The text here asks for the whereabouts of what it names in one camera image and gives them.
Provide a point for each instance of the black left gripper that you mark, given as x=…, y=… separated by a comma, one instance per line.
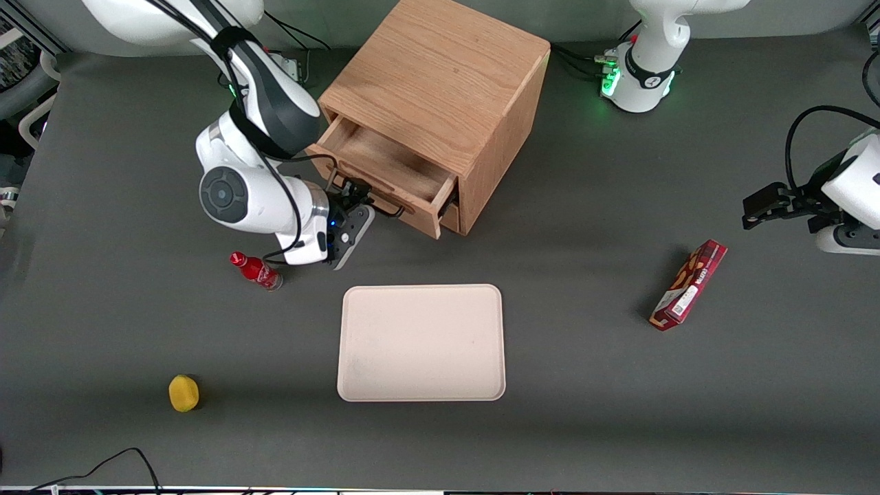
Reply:
x=808, y=203

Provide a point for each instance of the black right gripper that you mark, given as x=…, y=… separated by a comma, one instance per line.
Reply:
x=346, y=200

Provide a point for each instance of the wooden drawer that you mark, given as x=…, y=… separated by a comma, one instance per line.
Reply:
x=392, y=165
x=450, y=220

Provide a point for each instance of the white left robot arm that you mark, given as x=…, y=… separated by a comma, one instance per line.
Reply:
x=653, y=62

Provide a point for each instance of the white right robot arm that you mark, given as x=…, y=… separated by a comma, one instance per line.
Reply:
x=254, y=103

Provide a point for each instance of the wooden drawer cabinet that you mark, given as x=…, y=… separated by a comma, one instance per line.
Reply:
x=440, y=75

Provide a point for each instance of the red cookie box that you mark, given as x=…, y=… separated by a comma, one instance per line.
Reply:
x=689, y=284

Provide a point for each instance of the red soda bottle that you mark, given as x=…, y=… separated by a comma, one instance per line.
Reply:
x=258, y=271

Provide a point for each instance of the beige plastic tray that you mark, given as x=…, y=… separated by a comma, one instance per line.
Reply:
x=421, y=342

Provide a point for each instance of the yellow sponge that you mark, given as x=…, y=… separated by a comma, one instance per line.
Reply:
x=183, y=393

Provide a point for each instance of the grey office chair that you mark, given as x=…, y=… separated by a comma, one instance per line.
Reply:
x=27, y=93

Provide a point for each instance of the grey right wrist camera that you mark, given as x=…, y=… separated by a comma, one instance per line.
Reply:
x=357, y=234

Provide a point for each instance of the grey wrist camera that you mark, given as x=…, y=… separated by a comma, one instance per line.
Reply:
x=852, y=240
x=357, y=234

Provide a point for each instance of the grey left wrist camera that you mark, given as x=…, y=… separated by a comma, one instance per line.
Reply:
x=852, y=240

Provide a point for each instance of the aluminium frame rail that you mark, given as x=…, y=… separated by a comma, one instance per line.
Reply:
x=34, y=34

